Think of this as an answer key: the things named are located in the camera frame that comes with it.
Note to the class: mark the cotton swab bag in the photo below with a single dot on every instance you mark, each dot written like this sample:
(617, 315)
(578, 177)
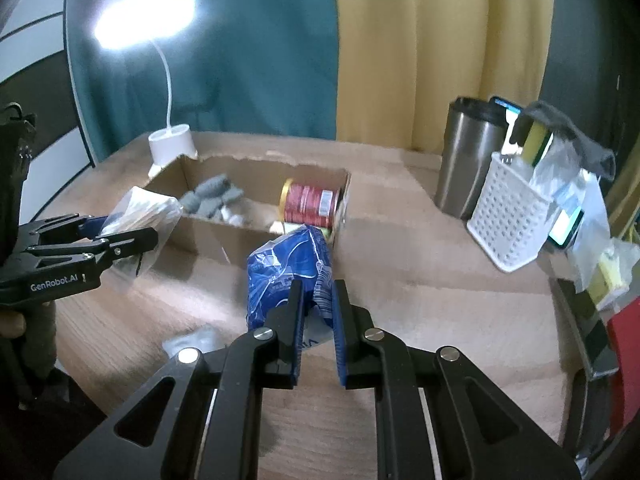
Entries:
(144, 216)

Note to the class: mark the yellow green sponge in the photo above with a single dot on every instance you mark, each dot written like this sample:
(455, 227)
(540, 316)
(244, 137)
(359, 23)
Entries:
(536, 143)

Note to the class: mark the steel travel mug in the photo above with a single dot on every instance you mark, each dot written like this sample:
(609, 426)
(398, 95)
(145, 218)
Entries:
(475, 129)

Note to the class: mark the red tin can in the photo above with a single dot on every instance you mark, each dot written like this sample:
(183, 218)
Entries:
(311, 204)

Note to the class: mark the yellow curtain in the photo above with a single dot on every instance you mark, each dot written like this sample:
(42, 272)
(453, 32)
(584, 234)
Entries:
(401, 63)

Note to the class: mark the blue tissue pack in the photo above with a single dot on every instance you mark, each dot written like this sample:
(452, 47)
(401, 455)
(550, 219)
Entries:
(303, 255)

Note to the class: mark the red box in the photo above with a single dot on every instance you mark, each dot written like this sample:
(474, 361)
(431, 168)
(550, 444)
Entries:
(624, 329)

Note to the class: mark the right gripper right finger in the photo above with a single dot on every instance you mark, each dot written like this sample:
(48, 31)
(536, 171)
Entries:
(437, 414)

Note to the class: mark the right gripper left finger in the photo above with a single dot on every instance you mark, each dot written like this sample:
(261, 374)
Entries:
(199, 415)

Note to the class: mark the grey cloth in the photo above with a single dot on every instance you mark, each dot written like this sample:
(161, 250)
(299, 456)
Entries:
(575, 135)

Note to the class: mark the yellow sticky notes pack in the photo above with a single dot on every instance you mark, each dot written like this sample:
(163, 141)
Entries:
(612, 276)

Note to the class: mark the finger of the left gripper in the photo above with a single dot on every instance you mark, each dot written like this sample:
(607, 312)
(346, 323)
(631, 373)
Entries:
(65, 227)
(103, 250)

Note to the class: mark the teal curtain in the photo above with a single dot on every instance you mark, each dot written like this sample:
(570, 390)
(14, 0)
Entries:
(254, 66)

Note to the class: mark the cardboard box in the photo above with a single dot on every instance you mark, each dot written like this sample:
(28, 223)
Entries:
(262, 182)

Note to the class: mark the smartphone with lit screen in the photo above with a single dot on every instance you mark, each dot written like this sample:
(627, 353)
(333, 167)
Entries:
(566, 225)

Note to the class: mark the clear plastic bag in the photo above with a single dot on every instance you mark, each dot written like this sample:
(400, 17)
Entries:
(572, 180)

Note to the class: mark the black tray edge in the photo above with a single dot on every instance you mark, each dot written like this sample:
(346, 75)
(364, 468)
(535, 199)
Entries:
(592, 400)

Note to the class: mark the white perforated basket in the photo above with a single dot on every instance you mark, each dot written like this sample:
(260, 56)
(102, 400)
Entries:
(511, 221)

